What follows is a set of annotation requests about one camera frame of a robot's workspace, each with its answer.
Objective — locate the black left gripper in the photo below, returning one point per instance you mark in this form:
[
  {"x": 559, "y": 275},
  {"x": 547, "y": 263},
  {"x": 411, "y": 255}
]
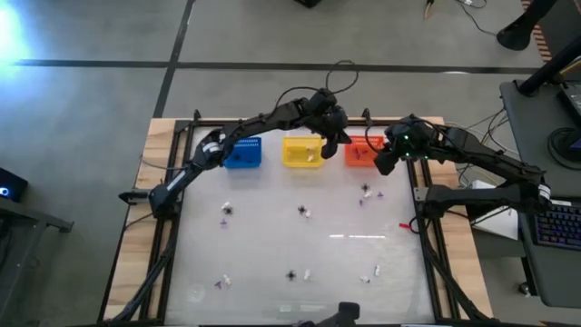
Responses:
[{"x": 333, "y": 123}]

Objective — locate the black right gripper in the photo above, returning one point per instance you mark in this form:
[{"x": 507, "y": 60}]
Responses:
[{"x": 397, "y": 146}]

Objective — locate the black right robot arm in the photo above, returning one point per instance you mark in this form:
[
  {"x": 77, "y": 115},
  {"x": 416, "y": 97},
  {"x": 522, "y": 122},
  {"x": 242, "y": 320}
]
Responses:
[{"x": 481, "y": 152}]

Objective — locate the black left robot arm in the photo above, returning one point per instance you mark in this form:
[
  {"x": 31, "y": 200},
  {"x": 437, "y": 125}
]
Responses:
[{"x": 272, "y": 120}]

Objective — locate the orange plastic basket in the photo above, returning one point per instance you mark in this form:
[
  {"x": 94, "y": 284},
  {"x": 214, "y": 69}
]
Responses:
[{"x": 351, "y": 161}]

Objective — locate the yellow plastic basket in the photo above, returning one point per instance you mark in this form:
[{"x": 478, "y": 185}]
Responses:
[{"x": 292, "y": 152}]

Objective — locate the red tag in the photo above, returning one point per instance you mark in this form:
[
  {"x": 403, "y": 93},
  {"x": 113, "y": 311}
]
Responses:
[{"x": 405, "y": 225}]

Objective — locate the blue plastic basket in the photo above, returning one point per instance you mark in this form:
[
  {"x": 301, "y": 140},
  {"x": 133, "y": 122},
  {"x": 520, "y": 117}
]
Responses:
[{"x": 247, "y": 144}]

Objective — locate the white box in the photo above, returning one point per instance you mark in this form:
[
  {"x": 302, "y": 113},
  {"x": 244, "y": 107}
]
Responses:
[{"x": 481, "y": 185}]

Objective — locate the white paper sheet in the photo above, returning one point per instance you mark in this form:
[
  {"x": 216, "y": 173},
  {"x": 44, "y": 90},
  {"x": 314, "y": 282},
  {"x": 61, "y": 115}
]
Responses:
[{"x": 501, "y": 222}]

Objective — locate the black equipment foot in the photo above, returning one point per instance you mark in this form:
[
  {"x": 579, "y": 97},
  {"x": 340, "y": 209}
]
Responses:
[{"x": 308, "y": 2}]

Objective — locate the dark grey desk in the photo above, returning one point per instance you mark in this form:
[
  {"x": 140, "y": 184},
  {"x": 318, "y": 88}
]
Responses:
[{"x": 535, "y": 136}]

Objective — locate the round black monitor base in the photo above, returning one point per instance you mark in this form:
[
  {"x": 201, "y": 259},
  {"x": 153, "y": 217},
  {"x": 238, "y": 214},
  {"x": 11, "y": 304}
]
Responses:
[{"x": 565, "y": 145}]

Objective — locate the black stand foot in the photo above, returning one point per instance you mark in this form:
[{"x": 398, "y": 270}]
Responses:
[{"x": 515, "y": 34}]

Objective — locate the black backlit keyboard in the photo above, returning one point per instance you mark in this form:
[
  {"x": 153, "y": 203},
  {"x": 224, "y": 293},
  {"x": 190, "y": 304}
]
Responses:
[{"x": 560, "y": 224}]

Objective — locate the thick black pole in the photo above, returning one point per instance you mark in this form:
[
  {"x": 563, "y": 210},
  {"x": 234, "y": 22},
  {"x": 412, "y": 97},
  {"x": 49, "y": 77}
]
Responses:
[{"x": 549, "y": 68}]

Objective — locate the black laptop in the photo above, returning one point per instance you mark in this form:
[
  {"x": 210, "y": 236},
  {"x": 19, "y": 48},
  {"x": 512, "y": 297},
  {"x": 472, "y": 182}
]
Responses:
[{"x": 574, "y": 97}]

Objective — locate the dark side table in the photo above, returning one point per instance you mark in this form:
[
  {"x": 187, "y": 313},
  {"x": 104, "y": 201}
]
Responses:
[{"x": 22, "y": 236}]

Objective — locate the black device blue light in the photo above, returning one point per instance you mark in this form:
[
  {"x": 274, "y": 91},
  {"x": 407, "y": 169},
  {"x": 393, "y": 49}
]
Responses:
[{"x": 11, "y": 184}]

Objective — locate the black rail clamp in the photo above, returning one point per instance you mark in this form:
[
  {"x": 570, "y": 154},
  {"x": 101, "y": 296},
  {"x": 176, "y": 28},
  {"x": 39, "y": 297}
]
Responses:
[
  {"x": 366, "y": 114},
  {"x": 196, "y": 114}
]

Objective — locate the silver metal bracket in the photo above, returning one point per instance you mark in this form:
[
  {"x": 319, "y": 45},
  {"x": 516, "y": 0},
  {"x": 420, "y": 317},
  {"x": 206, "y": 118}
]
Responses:
[{"x": 420, "y": 194}]

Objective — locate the black metal table frame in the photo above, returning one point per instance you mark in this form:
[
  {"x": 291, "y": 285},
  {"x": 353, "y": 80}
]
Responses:
[{"x": 209, "y": 121}]

